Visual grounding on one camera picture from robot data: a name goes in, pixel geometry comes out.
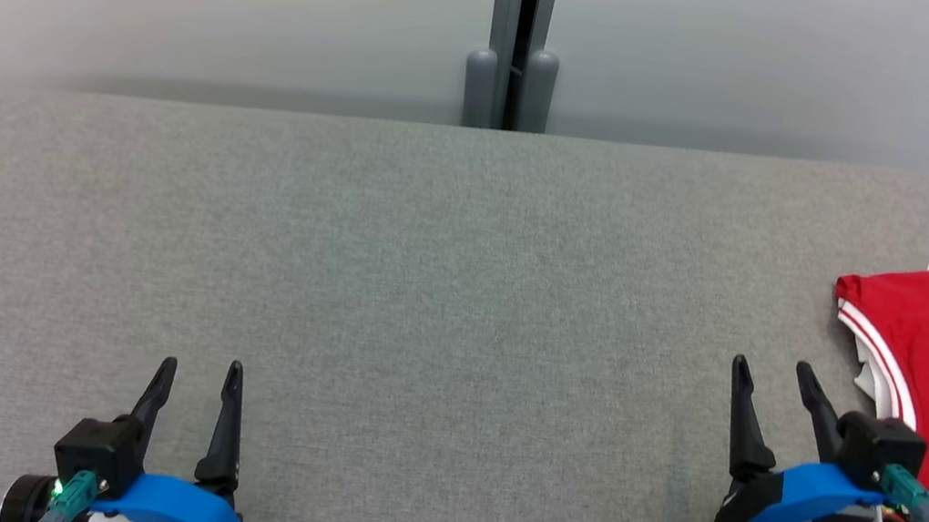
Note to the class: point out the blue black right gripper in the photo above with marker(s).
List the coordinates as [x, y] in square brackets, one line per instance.
[796, 504]

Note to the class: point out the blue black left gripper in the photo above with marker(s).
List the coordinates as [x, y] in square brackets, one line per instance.
[186, 519]

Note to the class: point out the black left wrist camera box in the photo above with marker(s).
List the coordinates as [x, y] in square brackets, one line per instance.
[95, 450]

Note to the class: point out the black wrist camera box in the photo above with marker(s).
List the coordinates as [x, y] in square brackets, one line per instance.
[883, 448]
[95, 450]

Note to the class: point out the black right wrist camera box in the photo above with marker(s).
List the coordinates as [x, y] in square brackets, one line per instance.
[883, 448]

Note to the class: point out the grey partition post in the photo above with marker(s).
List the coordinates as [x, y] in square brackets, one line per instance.
[507, 9]

